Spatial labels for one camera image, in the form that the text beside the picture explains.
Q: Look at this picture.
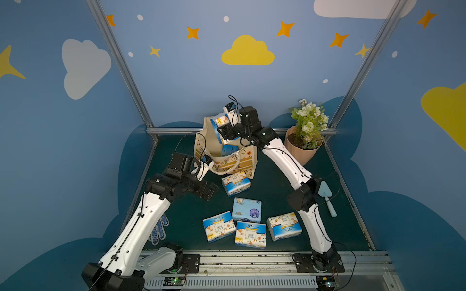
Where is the floral tissue pack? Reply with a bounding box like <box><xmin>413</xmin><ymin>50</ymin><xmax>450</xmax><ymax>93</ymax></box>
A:
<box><xmin>235</xmin><ymin>221</ymin><xmax>267</xmax><ymax>249</ymax></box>
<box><xmin>266</xmin><ymin>212</ymin><xmax>302</xmax><ymax>241</ymax></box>
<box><xmin>222</xmin><ymin>171</ymin><xmax>251</xmax><ymax>197</ymax></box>
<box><xmin>203</xmin><ymin>211</ymin><xmax>236</xmax><ymax>243</ymax></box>
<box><xmin>210</xmin><ymin>113</ymin><xmax>238</xmax><ymax>145</ymax></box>

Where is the cream floral canvas bag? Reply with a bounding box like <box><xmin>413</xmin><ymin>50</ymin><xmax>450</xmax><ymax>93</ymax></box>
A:
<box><xmin>194</xmin><ymin>116</ymin><xmax>257</xmax><ymax>179</ymax></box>

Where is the floral tissue pack bottom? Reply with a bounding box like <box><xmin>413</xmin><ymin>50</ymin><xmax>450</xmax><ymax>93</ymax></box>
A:
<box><xmin>266</xmin><ymin>212</ymin><xmax>302</xmax><ymax>241</ymax></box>

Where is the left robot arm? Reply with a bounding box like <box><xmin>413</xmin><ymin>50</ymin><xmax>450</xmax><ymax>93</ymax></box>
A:
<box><xmin>81</xmin><ymin>152</ymin><xmax>218</xmax><ymax>291</ymax></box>

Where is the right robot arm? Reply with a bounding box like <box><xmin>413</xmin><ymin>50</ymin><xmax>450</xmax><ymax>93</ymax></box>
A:
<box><xmin>217</xmin><ymin>102</ymin><xmax>341</xmax><ymax>267</ymax></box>

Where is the pink ribbed flower pot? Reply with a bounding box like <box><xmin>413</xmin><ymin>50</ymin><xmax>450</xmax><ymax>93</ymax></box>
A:
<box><xmin>285</xmin><ymin>126</ymin><xmax>323</xmax><ymax>166</ymax></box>

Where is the white flower plant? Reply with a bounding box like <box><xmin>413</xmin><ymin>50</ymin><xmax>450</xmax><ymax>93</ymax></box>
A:
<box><xmin>291</xmin><ymin>99</ymin><xmax>329</xmax><ymax>150</ymax></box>

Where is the blue dotted work glove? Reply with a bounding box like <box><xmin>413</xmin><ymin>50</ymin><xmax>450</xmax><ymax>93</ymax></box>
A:
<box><xmin>148</xmin><ymin>214</ymin><xmax>169</xmax><ymax>246</ymax></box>

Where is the blue cat tissue pack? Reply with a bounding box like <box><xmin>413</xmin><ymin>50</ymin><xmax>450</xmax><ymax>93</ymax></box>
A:
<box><xmin>232</xmin><ymin>197</ymin><xmax>262</xmax><ymax>223</ymax></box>

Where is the light blue garden trowel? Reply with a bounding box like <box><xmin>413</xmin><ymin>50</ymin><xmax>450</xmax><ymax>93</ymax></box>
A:
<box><xmin>318</xmin><ymin>181</ymin><xmax>337</xmax><ymax>218</ymax></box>

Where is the left green circuit board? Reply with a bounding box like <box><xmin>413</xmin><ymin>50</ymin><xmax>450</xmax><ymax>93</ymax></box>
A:
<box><xmin>163</xmin><ymin>277</ymin><xmax>186</xmax><ymax>287</ymax></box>

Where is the green circuit board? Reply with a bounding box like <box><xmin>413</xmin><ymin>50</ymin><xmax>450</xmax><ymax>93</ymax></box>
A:
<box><xmin>316</xmin><ymin>276</ymin><xmax>337</xmax><ymax>291</ymax></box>
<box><xmin>163</xmin><ymin>277</ymin><xmax>186</xmax><ymax>287</ymax></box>

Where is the right green circuit board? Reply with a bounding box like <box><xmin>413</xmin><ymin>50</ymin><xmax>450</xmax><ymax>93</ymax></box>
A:
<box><xmin>316</xmin><ymin>276</ymin><xmax>337</xmax><ymax>291</ymax></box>

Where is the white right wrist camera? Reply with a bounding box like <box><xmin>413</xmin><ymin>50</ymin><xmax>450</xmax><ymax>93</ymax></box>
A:
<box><xmin>223</xmin><ymin>102</ymin><xmax>240</xmax><ymax>127</ymax></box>

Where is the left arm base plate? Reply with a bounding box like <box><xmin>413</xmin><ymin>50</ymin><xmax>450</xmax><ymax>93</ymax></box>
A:
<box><xmin>155</xmin><ymin>253</ymin><xmax>200</xmax><ymax>275</ymax></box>

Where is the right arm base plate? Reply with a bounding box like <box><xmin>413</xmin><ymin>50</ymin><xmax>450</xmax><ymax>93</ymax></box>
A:
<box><xmin>291</xmin><ymin>253</ymin><xmax>345</xmax><ymax>274</ymax></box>

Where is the aluminium left frame post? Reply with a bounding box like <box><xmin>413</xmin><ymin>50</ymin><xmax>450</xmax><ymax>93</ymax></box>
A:
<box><xmin>86</xmin><ymin>0</ymin><xmax>158</xmax><ymax>144</ymax></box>

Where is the aluminium frame post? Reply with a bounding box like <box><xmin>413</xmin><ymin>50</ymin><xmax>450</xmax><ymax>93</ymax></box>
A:
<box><xmin>86</xmin><ymin>0</ymin><xmax>158</xmax><ymax>144</ymax></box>
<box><xmin>329</xmin><ymin>0</ymin><xmax>408</xmax><ymax>133</ymax></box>

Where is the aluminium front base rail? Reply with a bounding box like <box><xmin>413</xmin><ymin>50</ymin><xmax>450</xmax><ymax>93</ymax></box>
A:
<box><xmin>140</xmin><ymin>250</ymin><xmax>403</xmax><ymax>291</ymax></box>

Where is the aluminium right frame post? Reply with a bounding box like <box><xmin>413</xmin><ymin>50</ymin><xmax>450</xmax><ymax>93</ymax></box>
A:
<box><xmin>329</xmin><ymin>0</ymin><xmax>408</xmax><ymax>133</ymax></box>

